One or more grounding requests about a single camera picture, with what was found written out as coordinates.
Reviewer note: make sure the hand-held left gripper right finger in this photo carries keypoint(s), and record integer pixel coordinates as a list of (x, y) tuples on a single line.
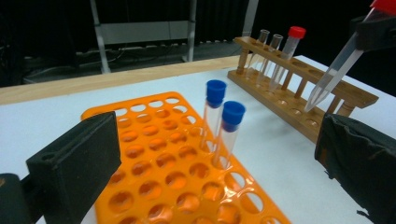
[(361, 161)]

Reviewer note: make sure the clear test tube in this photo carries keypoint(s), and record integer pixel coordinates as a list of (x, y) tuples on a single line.
[(264, 35), (275, 42)]

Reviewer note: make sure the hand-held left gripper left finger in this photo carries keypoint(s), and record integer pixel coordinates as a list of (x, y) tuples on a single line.
[(77, 161)]

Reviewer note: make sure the white table cover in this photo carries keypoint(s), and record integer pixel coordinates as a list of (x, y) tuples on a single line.
[(280, 161)]

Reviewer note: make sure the grey metal stand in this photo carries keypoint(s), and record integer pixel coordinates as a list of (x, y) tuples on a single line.
[(140, 31)]

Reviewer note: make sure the red capped test tube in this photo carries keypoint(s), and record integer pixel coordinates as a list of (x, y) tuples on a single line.
[(297, 32), (334, 73)]

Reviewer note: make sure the blue capped test tube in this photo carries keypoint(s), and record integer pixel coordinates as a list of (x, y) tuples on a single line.
[(233, 113), (216, 90)]

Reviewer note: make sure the orange plastic test tube rack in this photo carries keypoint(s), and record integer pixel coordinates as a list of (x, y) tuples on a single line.
[(162, 174)]

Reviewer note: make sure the wooden test tube rack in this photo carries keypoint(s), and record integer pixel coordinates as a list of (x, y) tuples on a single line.
[(351, 90)]

